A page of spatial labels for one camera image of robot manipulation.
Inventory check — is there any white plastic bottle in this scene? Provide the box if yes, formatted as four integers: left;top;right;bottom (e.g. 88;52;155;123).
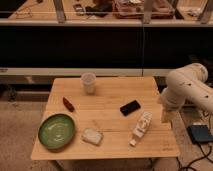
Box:
129;112;152;147

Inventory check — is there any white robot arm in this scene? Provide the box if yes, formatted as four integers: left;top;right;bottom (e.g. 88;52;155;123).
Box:
159;63;213;123

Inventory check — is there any red tray with items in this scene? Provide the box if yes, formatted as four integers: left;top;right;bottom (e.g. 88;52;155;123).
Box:
112;0;175;19

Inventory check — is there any dark blue floor box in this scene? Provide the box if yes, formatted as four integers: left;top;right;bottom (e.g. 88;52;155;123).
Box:
187;125;213;144

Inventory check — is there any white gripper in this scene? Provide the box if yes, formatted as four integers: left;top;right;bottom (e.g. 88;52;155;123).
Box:
161;97;181;123

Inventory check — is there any black floor cable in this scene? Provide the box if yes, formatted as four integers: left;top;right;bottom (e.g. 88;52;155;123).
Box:
175;109;213;171

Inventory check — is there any white sponge block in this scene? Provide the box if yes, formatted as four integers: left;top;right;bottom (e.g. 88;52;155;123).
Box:
81;128;103;146

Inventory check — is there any wooden table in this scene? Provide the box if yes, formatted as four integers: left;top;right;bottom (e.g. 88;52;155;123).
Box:
31;77;179;160

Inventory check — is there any green round plate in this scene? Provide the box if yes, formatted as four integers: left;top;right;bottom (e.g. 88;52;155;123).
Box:
38;113;75;150

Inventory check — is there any black device on workbench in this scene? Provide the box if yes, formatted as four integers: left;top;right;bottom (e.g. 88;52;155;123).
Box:
85;3;112;17

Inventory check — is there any long background workbench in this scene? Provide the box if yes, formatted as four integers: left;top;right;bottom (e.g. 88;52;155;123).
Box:
0;0;213;27

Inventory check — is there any black rectangular block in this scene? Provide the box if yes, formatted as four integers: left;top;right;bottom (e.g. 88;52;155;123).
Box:
120;100;141;116

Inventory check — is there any red chili pepper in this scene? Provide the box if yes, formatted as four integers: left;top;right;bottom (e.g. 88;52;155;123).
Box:
63;97;75;112

